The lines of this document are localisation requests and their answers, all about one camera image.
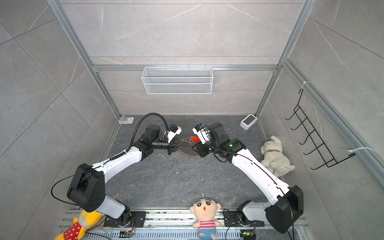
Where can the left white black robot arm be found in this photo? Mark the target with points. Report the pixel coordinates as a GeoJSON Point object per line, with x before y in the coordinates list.
{"type": "Point", "coordinates": [87, 188]}

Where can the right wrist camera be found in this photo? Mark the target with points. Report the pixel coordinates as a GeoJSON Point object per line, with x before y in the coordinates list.
{"type": "Point", "coordinates": [203, 133]}

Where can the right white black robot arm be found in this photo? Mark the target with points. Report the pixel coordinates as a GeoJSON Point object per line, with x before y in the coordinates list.
{"type": "Point", "coordinates": [285, 204]}

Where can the black wire hook rack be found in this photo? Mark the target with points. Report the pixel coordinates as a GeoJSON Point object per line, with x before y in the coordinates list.
{"type": "Point", "coordinates": [313, 136]}

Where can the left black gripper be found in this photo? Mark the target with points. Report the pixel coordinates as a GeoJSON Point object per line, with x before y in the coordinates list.
{"type": "Point", "coordinates": [173, 147]}

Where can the white wall bracket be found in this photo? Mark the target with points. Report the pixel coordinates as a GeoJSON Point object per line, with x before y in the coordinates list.
{"type": "Point", "coordinates": [126, 120]}

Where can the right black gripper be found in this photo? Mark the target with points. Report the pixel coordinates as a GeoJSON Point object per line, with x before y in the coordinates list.
{"type": "Point", "coordinates": [201, 151]}

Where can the white plush dog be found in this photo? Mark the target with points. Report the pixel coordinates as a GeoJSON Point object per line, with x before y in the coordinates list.
{"type": "Point", "coordinates": [274, 159]}

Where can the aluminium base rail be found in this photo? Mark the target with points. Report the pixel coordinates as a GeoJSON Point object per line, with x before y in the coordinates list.
{"type": "Point", "coordinates": [177, 224]}

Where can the black-haired plush doll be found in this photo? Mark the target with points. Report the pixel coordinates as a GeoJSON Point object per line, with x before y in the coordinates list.
{"type": "Point", "coordinates": [205, 211]}

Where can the white digital clock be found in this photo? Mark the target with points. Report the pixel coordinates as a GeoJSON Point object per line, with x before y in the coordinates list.
{"type": "Point", "coordinates": [248, 121]}

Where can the yellow red plush toy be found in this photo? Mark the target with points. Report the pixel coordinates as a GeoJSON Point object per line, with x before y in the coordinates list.
{"type": "Point", "coordinates": [84, 222]}

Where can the red-handled metal key ring holder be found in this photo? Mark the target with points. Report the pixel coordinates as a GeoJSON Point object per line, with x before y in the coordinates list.
{"type": "Point", "coordinates": [189, 151]}

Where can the white wire mesh basket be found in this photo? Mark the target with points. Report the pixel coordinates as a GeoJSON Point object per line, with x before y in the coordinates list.
{"type": "Point", "coordinates": [178, 80]}

